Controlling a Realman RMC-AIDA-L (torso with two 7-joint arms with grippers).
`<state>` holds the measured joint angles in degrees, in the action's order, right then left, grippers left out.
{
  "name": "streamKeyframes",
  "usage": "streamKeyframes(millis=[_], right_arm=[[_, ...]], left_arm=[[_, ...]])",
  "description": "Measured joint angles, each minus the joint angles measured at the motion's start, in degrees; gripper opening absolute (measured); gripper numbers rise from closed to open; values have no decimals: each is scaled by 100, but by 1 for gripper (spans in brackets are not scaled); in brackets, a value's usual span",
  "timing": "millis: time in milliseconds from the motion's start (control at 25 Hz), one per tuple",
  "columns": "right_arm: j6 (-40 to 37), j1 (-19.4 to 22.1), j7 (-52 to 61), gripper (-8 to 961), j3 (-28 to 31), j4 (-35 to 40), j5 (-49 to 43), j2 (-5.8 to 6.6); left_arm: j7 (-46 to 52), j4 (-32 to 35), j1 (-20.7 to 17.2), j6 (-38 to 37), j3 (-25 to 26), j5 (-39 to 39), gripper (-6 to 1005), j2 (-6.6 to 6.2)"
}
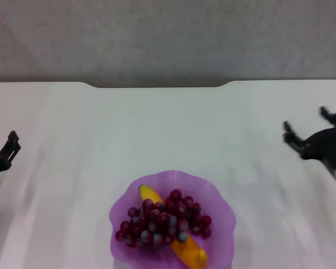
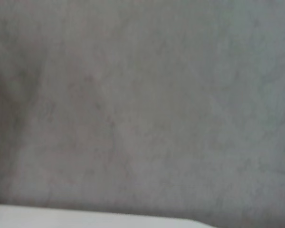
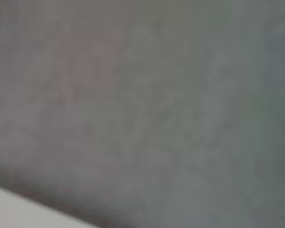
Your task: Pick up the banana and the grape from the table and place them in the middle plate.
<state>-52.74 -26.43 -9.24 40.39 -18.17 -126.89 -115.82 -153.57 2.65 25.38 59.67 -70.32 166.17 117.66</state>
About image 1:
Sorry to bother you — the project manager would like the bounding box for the white tablecloth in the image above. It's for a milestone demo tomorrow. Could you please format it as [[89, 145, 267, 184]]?
[[0, 80, 336, 269]]

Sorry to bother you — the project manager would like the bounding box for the red purple grape bunch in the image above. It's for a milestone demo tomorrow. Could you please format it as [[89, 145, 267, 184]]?
[[115, 188, 213, 249]]

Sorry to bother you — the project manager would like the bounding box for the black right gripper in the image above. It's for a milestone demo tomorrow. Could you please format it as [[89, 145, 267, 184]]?
[[282, 106, 336, 176]]

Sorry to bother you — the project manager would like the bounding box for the yellow banana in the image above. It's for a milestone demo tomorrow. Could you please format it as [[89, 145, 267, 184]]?
[[138, 184, 209, 269]]

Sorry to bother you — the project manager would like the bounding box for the purple wavy-edged plastic plate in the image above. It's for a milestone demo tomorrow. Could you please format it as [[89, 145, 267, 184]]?
[[109, 169, 237, 269]]

